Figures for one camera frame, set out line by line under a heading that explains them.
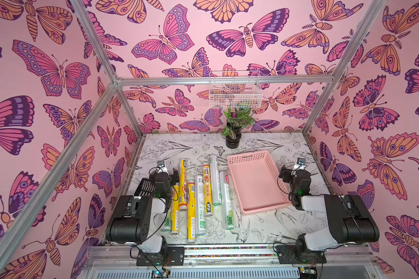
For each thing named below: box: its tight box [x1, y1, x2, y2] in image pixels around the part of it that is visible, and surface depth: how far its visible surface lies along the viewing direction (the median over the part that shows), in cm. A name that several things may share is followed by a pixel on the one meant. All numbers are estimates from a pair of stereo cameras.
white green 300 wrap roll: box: [219, 170, 235, 231], surface depth 87 cm
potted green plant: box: [221, 107, 257, 149], surface depth 97 cm
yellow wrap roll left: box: [171, 183, 180, 235], surface depth 83 cm
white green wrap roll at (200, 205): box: [194, 174, 207, 236], surface depth 86 cm
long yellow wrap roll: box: [178, 158, 188, 210], surface depth 92 cm
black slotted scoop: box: [133, 177, 156, 197], surface depth 96 cm
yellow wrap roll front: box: [186, 179, 197, 244], surface depth 85 cm
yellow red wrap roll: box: [202, 162, 214, 216], surface depth 91 cm
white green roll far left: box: [160, 211, 173, 233], surface depth 81 cm
